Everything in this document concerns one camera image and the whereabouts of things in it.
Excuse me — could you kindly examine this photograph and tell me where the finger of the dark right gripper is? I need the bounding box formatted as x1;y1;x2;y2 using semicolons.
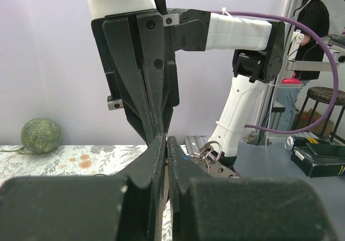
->
136;11;164;135
103;18;155;144

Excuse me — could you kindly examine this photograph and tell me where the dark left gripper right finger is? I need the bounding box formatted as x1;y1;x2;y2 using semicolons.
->
167;136;337;240

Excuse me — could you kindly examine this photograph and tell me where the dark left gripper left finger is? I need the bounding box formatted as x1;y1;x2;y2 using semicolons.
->
1;134;166;240

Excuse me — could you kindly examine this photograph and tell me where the silver key ring with hooks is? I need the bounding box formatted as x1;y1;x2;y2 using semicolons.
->
161;140;238;241

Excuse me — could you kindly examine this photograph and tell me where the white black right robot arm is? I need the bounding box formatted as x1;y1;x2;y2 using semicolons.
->
91;9;285;157

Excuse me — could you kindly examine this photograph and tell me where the green yarn ball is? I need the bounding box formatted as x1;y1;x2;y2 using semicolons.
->
1;118;63;155

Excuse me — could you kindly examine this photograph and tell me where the floral table mat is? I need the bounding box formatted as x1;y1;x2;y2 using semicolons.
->
0;143;189;241

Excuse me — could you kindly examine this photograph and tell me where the black box on floor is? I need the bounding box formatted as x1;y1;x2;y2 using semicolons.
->
291;143;344;178

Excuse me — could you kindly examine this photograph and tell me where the person in black shirt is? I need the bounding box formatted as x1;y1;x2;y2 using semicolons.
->
275;0;330;131

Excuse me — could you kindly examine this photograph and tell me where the round brown stool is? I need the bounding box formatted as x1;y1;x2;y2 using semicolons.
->
292;87;344;142

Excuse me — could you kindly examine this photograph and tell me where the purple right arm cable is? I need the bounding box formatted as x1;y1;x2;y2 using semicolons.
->
210;10;339;134

